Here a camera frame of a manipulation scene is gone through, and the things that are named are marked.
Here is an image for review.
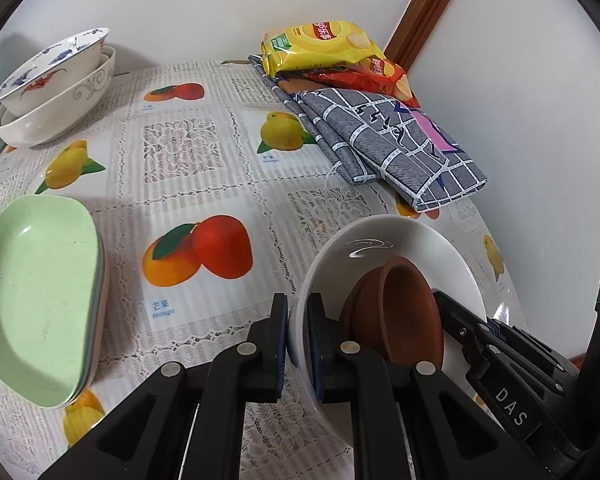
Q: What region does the yellow chips bag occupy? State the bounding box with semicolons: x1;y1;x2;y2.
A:
260;21;387;77

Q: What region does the large white grey-patterned bowl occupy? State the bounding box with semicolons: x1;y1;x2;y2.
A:
0;46;117;148

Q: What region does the grey checked folded cloth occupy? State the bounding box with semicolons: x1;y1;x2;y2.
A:
247;55;487;212

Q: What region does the brown clay bowl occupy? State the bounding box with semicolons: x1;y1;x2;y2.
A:
342;256;446;368

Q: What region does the green plastic plate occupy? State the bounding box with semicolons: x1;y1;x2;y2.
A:
0;195;106;408

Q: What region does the white ceramic bowl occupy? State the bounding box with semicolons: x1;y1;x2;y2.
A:
287;215;486;448

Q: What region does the blue patterned porcelain bowl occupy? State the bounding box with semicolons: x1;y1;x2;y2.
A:
0;27;111;116

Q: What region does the brown wooden door frame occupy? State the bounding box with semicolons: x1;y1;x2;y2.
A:
382;0;468;68

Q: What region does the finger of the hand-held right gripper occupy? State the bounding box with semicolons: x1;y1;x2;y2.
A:
484;317;581;396
432;289;498;377

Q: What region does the red chips bag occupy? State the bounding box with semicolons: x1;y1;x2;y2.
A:
305;57;421;109

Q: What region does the fruit print tablecloth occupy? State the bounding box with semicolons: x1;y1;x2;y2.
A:
0;57;598;480

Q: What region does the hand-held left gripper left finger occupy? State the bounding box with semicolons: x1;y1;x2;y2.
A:
40;292;289;480

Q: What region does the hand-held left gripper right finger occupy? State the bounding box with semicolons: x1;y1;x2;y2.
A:
306;292;556;480

